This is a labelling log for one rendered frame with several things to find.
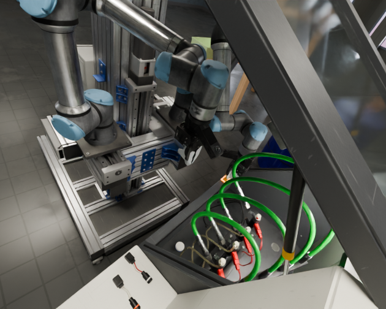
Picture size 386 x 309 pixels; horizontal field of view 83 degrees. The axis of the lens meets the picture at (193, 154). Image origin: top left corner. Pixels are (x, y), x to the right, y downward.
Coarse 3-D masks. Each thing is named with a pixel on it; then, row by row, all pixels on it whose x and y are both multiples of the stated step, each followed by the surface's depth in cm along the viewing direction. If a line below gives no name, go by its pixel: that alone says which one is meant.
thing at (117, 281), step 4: (116, 276) 69; (112, 280) 69; (116, 280) 68; (120, 280) 68; (116, 284) 67; (120, 284) 68; (120, 288) 68; (124, 288) 68; (128, 296) 67; (132, 300) 65; (132, 304) 65; (136, 304) 65; (136, 308) 64
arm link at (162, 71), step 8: (160, 56) 56; (168, 56) 56; (176, 56) 57; (184, 56) 59; (192, 56) 61; (160, 64) 56; (168, 64) 56; (176, 64) 56; (184, 64) 56; (192, 64) 56; (160, 72) 57; (168, 72) 56; (176, 72) 56; (184, 72) 56; (192, 72) 55; (168, 80) 58; (176, 80) 57; (184, 80) 56; (184, 88) 59
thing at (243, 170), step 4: (240, 156) 100; (232, 160) 106; (236, 160) 105; (244, 160) 102; (248, 160) 100; (252, 160) 99; (240, 164) 104; (244, 164) 102; (248, 164) 101; (240, 168) 103; (244, 168) 103; (248, 168) 106; (236, 172) 107; (240, 172) 105; (244, 172) 107; (240, 176) 105
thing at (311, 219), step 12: (228, 180) 73; (240, 180) 69; (252, 180) 66; (264, 180) 64; (288, 192) 60; (228, 216) 80; (312, 216) 58; (312, 228) 59; (312, 240) 61; (300, 252) 65
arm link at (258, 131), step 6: (246, 126) 95; (252, 126) 90; (258, 126) 91; (264, 126) 92; (246, 132) 94; (252, 132) 91; (258, 132) 89; (264, 132) 89; (246, 138) 94; (252, 138) 92; (258, 138) 91; (264, 138) 93; (246, 144) 95; (252, 144) 93; (258, 144) 94; (252, 150) 96
